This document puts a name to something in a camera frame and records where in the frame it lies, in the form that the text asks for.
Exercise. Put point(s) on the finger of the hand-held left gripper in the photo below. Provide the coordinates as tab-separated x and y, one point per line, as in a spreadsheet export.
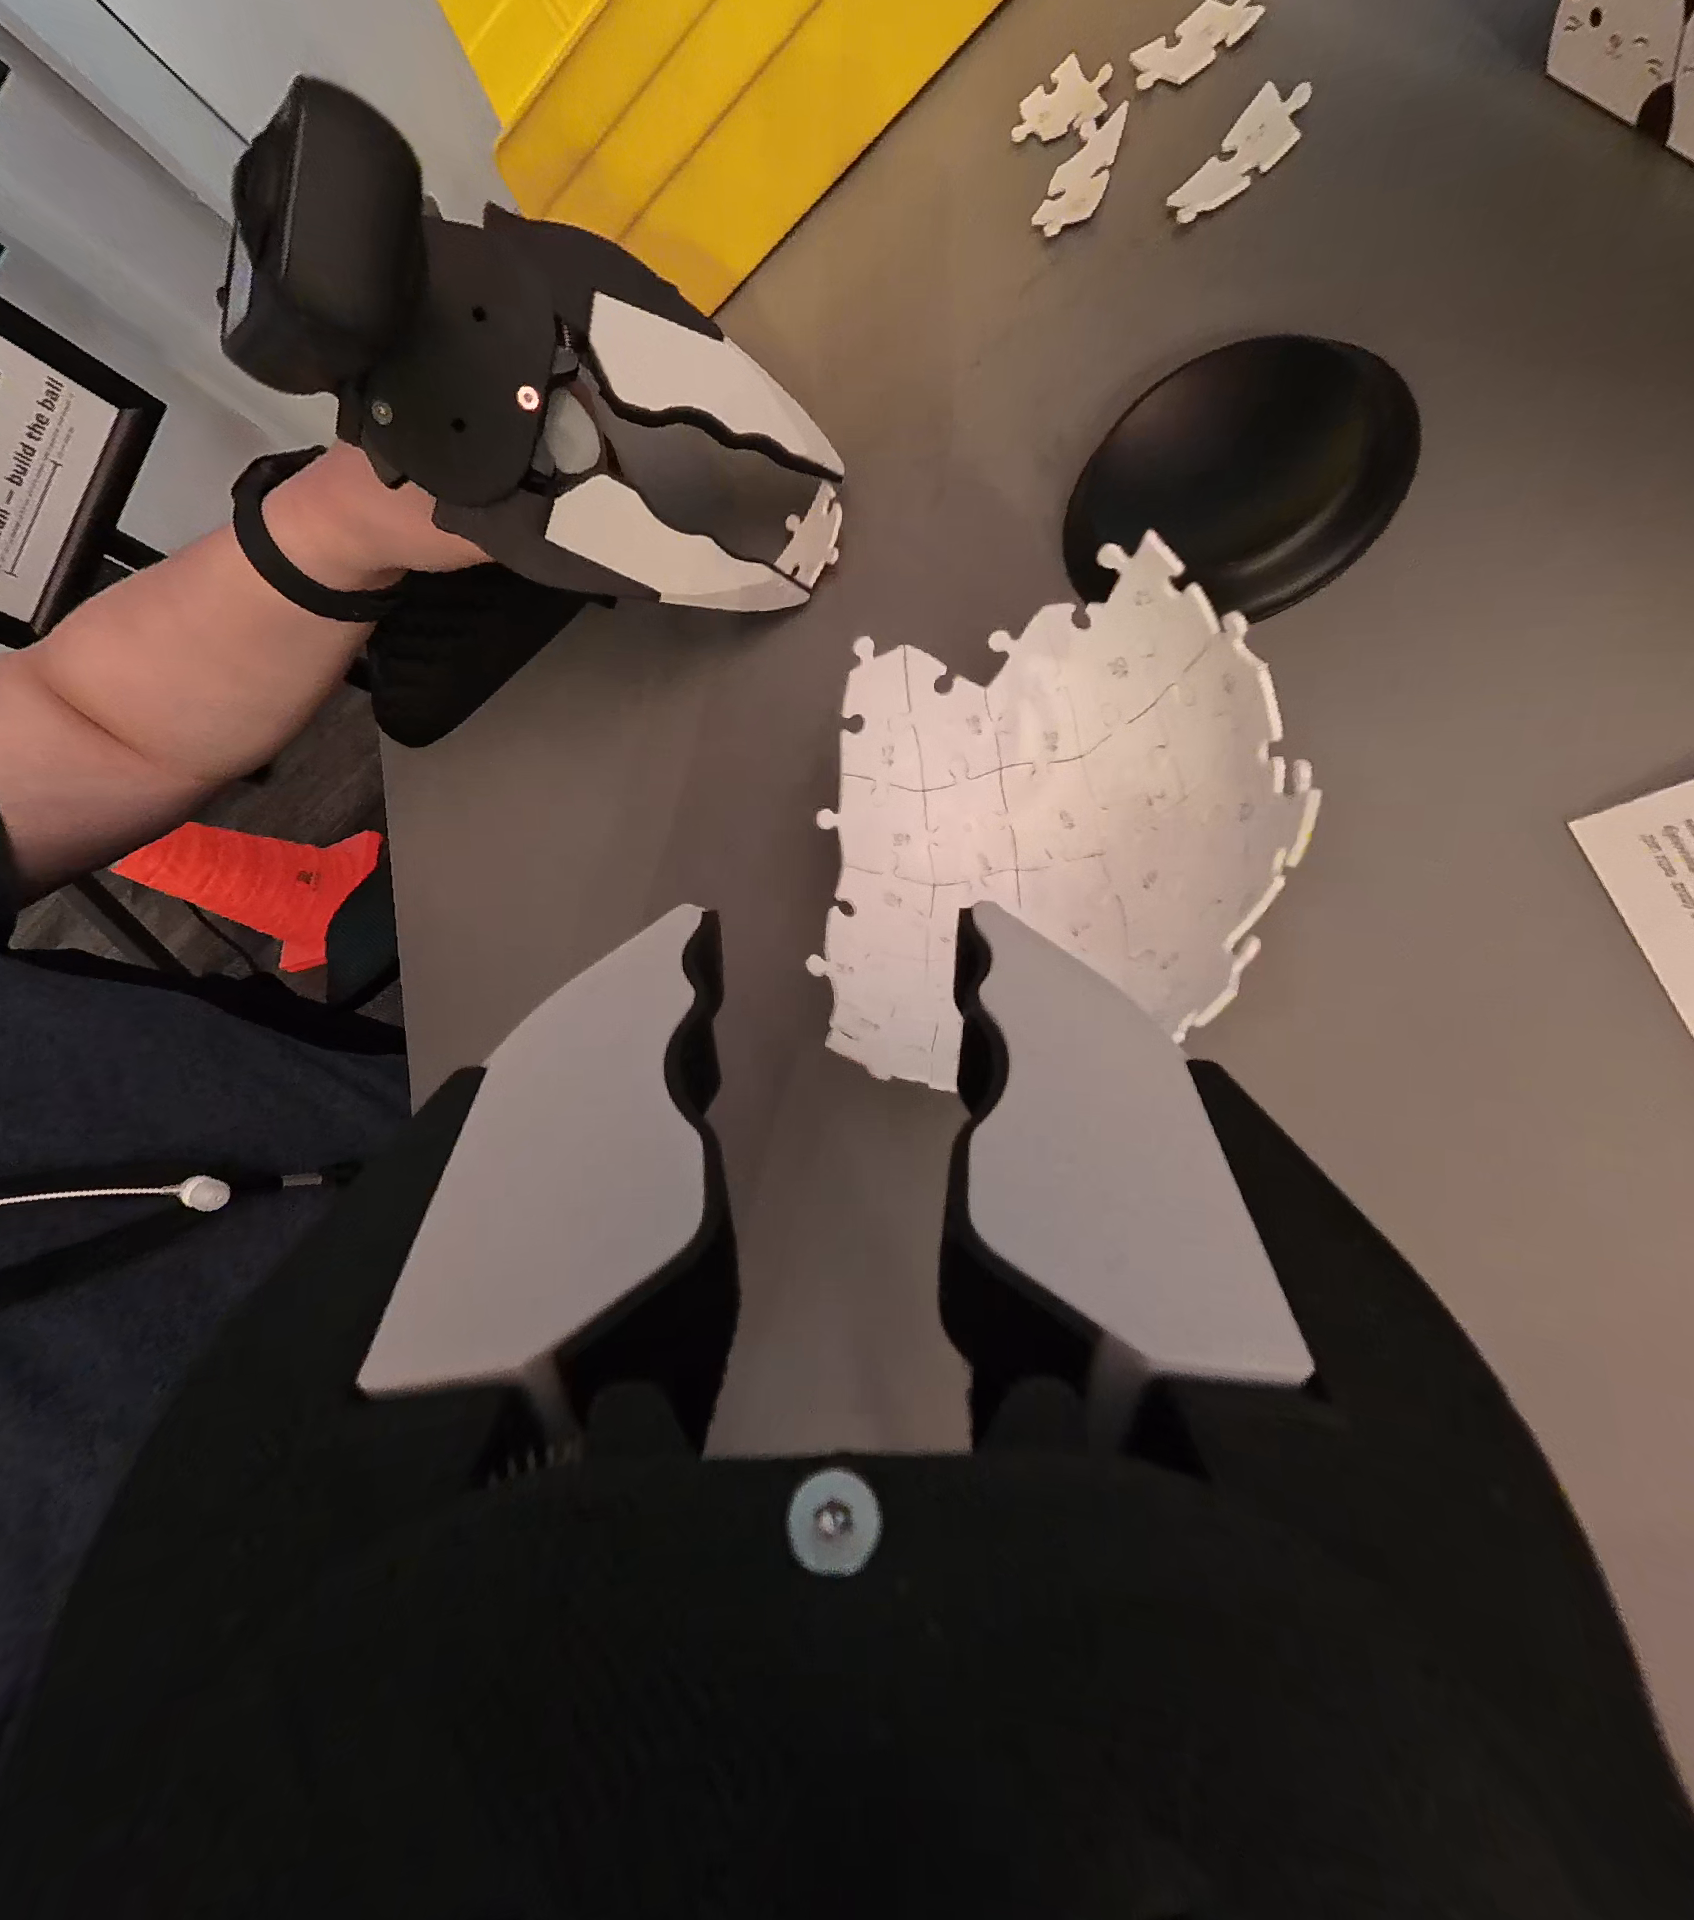
699	377
669	541

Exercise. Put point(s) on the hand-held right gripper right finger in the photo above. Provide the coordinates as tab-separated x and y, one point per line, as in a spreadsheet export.
1133	1201

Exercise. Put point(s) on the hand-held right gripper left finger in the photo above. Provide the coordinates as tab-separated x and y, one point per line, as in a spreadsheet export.
549	1201

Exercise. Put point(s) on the white puzzle piece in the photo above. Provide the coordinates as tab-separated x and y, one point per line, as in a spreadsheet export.
815	535

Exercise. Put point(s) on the assembled white puzzle section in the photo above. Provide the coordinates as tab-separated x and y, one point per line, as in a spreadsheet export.
1059	781

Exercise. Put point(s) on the person's left forearm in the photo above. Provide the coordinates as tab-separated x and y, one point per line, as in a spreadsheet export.
129	691

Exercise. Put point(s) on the black round ball stand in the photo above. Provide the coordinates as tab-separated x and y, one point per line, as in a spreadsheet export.
1239	467

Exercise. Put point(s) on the scattered loose puzzle pieces group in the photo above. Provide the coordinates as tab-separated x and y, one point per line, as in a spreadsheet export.
1239	151

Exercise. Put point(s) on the colourful puzzle box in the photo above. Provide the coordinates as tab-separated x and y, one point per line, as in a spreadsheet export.
1689	77

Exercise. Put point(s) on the person's left hand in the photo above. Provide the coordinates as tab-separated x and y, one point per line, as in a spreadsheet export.
369	511

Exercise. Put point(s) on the black chair armrest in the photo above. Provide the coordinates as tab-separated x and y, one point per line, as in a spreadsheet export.
473	646

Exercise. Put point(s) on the yellow storage bin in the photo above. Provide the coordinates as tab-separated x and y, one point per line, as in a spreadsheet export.
699	107

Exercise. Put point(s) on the black wristband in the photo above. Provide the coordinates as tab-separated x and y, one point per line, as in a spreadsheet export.
292	570

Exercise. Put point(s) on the white task card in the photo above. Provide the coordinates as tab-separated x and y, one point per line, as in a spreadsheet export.
22	450

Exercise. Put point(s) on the red object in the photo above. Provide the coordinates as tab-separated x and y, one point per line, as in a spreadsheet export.
248	887

